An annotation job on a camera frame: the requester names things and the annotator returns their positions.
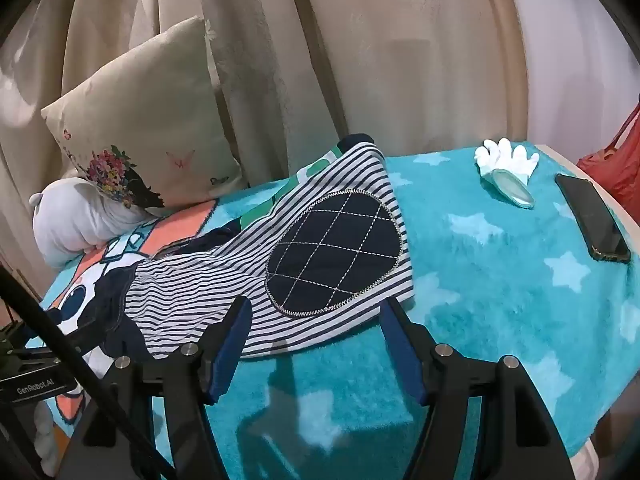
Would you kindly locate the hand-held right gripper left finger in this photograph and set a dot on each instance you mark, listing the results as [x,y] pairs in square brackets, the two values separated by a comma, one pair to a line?
[232,355]

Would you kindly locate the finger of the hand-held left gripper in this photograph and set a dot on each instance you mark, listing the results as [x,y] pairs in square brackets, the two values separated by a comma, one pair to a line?
[87,332]

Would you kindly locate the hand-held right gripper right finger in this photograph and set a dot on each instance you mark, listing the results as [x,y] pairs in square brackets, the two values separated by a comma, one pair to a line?
[400,355]

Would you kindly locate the striped pants with quilted patch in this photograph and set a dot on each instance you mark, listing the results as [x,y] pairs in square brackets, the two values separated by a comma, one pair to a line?
[200,285]

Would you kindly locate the white plush toy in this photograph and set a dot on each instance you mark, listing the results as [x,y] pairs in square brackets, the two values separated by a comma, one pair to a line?
[75,220]

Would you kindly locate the teal star printed blanket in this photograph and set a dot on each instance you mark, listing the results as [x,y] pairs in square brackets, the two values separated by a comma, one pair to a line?
[475,270]

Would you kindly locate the white glove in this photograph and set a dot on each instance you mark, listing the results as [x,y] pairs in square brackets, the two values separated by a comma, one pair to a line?
[500,157]

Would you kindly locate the beige floral pillow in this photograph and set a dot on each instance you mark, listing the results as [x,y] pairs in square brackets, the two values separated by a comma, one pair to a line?
[150,110]

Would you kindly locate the black smartphone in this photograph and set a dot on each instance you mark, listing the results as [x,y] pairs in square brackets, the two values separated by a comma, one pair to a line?
[595,220]

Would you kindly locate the red bag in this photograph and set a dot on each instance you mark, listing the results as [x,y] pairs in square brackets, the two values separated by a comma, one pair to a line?
[620,170]

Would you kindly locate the beige curtain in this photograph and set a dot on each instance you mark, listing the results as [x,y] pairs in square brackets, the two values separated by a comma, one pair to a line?
[300,60]

